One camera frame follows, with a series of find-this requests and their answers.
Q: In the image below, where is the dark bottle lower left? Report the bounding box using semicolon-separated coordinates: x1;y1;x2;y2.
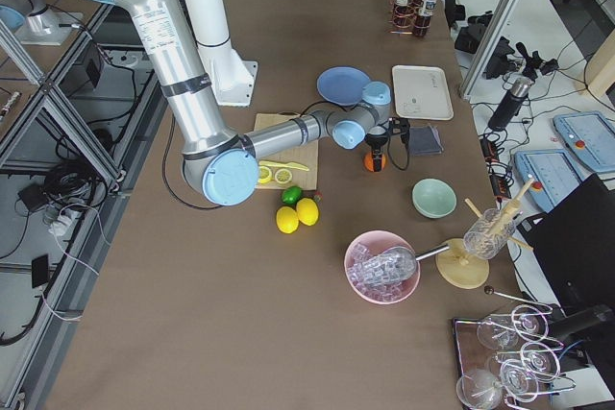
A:
412;0;437;37

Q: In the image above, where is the cream plastic tray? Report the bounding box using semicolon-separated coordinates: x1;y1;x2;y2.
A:
392;64;454;121

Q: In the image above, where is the green lime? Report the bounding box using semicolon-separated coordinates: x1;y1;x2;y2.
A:
281;185;303;206

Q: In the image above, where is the lemon half upper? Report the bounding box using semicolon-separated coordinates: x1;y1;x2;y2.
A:
258;165;273;184

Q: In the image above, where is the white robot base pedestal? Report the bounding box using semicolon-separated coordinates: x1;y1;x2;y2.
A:
185;0;258;108

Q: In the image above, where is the wine glass rack tray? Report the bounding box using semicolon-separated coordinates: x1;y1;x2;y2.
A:
452;304;576;409

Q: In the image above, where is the lemon slice lower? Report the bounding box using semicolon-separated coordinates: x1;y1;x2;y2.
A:
273;168;293;186

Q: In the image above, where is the green bowl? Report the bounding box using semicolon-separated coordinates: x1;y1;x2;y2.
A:
411;179;457;219

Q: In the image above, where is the yellow lemon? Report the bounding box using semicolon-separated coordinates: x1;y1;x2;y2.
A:
275;206;299;234
296;198;320;226

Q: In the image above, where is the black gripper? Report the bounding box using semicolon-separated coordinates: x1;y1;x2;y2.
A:
364;125;388;172

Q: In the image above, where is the copper wire bottle rack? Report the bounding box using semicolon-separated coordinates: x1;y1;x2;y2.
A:
390;0;436;37

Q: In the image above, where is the dark bottle top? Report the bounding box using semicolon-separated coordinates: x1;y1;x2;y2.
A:
391;0;413;33

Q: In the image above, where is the black thermos bottle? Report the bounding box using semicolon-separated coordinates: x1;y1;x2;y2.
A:
487;77;534;132

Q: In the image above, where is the yellow lemon upper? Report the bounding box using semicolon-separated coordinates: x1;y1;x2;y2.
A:
296;198;320;226

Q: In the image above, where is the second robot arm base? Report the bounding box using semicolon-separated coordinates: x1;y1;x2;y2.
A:
1;0;83;46

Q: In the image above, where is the yellow plastic knife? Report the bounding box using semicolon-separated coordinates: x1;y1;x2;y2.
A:
258;159;310;172

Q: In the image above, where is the wooden cutting board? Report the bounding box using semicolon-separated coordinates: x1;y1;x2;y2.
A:
258;141;319;190

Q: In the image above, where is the orange fruit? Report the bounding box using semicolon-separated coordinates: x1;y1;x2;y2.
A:
363;153;387;173

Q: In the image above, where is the clear glass cup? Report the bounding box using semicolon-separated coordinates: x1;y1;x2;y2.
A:
463;208;515;260

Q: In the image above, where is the black monitor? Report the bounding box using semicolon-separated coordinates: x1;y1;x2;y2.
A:
518;174;614;309

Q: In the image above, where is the pink bowl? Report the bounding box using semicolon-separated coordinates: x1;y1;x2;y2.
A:
344;230;421;304

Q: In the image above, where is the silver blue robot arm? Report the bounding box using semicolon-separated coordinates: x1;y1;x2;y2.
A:
94;0;391;206

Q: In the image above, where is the blue teach pendant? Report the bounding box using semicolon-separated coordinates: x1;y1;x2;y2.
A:
553;111;615;173
514;149;585;212

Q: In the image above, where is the blue teach pendant upper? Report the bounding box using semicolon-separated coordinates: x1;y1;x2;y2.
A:
553;111;615;173

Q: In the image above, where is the steel ice scoop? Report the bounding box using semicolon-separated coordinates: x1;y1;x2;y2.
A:
355;244;450;286

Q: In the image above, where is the yellow lemon lower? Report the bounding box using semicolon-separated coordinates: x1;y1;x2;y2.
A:
275;206;299;234

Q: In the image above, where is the aluminium frame post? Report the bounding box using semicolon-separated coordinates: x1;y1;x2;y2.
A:
459;0;519;100

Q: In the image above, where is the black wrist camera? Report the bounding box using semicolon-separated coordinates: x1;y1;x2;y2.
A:
388;117;410;145

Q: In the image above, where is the blue plate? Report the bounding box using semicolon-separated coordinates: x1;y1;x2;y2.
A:
316;66;371;106

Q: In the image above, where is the blue teach pendant lower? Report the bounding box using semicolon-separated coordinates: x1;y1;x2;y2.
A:
514;149;585;212

